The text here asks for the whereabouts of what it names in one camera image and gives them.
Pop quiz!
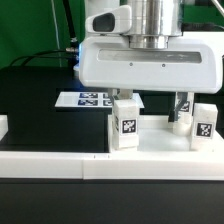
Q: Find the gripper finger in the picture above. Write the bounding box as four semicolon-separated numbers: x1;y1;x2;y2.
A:
168;92;188;122
108;88;119;102

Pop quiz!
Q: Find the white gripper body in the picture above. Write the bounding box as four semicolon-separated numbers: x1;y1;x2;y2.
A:
80;34;224;93

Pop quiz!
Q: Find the white square tabletop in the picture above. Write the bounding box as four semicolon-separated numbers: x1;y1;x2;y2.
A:
107;114;223;154

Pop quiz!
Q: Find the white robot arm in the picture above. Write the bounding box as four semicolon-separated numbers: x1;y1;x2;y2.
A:
79;0;224;103

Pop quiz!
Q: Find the white marker plate with tags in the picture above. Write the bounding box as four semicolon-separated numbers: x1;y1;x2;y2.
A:
54;89;145;109

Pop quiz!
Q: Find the white U-shaped obstacle fence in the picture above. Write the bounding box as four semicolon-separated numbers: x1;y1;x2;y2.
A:
0;114;224;181

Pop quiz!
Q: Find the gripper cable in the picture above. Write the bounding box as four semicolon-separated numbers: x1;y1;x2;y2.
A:
181;22;224;33

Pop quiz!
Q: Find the black cable bundle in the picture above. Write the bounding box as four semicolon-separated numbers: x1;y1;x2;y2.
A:
9;48;80;68

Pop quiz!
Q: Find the black thick cable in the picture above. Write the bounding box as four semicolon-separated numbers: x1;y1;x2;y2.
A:
62;0;79;51

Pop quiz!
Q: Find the thin white cable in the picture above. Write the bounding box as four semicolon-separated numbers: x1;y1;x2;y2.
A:
50;0;62;68

